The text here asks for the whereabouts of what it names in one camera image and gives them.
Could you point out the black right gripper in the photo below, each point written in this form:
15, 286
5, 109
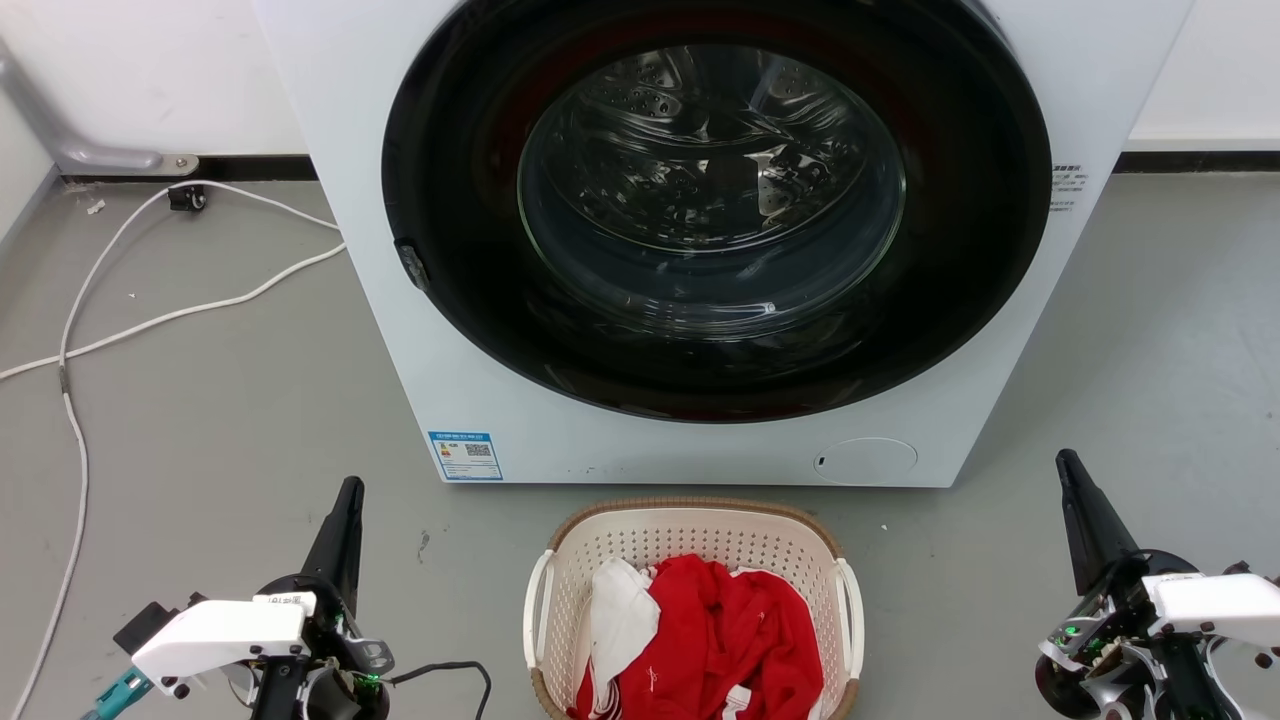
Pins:
1100, 650

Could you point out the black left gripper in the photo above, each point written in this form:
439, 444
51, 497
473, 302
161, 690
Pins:
345, 660

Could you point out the cream plastic laundry basket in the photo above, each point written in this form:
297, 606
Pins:
700, 535

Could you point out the blue energy label sticker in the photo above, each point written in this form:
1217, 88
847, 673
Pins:
465, 456

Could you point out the round white filter cover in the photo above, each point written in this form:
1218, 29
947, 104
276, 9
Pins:
865, 462

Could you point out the black round glass door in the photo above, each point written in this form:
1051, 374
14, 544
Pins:
460, 310

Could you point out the white garment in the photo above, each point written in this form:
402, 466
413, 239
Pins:
620, 615

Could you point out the small printed text sticker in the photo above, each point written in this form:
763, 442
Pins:
1068, 188

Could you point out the red garment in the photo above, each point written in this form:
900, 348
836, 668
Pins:
730, 640

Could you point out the small black floor fitting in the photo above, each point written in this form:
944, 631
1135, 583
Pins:
187, 198

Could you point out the white front-load washing machine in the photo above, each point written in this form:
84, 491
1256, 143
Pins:
370, 120

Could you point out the steel washing drum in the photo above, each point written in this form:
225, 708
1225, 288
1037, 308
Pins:
700, 130

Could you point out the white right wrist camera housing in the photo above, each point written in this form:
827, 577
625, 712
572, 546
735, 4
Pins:
1220, 605

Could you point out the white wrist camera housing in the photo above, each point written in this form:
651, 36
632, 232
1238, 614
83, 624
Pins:
1220, 605
220, 635

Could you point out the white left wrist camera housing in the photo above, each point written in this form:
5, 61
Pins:
220, 635

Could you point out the grey wall pipe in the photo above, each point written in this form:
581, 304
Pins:
60, 140

